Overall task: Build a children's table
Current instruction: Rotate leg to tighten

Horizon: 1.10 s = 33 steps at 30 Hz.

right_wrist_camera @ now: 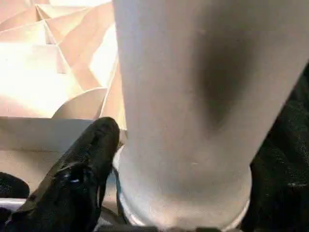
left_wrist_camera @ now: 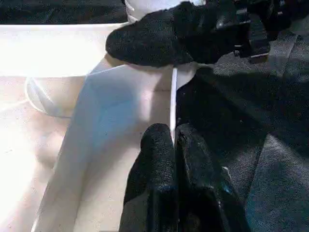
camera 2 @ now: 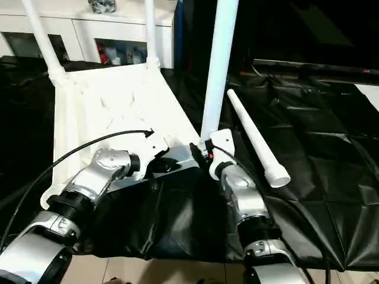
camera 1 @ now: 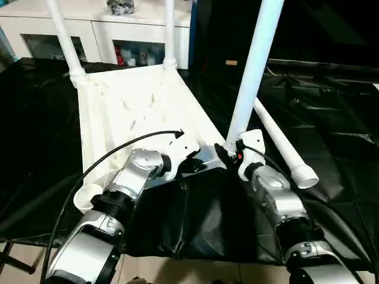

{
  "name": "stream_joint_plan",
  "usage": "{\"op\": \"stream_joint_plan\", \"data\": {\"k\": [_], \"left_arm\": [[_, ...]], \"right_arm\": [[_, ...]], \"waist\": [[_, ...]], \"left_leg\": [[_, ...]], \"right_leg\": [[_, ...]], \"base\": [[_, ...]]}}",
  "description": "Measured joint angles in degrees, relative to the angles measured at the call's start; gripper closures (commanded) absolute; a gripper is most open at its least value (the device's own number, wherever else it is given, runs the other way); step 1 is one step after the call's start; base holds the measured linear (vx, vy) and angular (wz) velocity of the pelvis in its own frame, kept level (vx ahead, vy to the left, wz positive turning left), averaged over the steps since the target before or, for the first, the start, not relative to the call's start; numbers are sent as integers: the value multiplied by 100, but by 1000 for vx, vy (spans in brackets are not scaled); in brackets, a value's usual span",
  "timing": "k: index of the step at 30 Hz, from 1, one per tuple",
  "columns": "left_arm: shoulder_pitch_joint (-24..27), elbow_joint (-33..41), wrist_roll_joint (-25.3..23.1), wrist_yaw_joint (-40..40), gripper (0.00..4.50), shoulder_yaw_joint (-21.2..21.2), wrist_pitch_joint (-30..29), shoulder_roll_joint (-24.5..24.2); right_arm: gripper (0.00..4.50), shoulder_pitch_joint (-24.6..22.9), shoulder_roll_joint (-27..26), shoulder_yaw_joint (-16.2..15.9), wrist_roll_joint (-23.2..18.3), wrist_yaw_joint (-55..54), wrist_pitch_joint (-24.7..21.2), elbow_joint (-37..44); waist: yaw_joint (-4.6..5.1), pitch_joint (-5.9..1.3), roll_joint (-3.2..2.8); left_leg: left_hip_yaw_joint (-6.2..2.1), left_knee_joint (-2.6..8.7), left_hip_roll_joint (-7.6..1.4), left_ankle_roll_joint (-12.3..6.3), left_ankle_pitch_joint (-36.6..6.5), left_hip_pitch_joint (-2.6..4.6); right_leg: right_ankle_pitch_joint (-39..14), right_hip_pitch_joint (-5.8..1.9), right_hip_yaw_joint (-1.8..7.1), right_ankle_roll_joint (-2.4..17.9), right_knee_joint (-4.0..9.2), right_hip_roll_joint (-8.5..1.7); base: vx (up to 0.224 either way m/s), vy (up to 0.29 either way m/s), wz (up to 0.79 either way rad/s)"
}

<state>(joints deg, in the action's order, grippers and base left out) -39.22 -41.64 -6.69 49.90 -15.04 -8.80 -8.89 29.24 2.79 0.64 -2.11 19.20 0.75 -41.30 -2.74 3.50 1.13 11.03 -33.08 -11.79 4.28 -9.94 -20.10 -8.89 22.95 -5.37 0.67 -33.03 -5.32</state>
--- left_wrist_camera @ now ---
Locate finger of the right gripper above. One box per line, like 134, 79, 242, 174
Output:
105, 1, 251, 69

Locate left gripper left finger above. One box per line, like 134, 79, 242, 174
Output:
119, 122, 180, 232

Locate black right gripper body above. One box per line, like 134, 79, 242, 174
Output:
231, 0, 294, 64

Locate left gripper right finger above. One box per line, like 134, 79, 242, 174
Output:
174, 117, 251, 232

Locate white plastic table leg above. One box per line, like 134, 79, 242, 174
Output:
125, 0, 207, 25

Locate white plastic table top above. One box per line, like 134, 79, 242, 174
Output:
0, 23, 197, 232

